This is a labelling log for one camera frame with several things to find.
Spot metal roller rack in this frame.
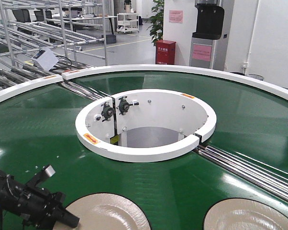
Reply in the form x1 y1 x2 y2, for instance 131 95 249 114
0 0 107 91

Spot white control box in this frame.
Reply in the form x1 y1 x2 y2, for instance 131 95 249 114
32 47 58 71

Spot black white water dispenser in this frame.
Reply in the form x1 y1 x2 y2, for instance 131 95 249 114
190 0 224 69

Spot red fire extinguisher cabinet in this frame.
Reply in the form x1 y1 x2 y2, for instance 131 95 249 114
155 40 176 65

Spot green potted plant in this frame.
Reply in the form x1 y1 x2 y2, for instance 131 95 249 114
148 0 165 46

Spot white inner conveyor ring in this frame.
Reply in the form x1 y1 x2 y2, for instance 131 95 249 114
75 89 217 163

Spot white outer conveyor rim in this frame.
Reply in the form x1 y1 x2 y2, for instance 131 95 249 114
0 64 288 108

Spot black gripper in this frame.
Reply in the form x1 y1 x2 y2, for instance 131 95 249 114
0 165 80 229

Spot white shelf cart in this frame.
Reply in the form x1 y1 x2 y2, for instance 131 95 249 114
116 13 139 34

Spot metal conveyor rollers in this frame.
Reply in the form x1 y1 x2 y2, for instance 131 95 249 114
194 145 288 202

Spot beige plate black rim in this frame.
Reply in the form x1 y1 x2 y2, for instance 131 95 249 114
203 198 288 230
66 193 151 230

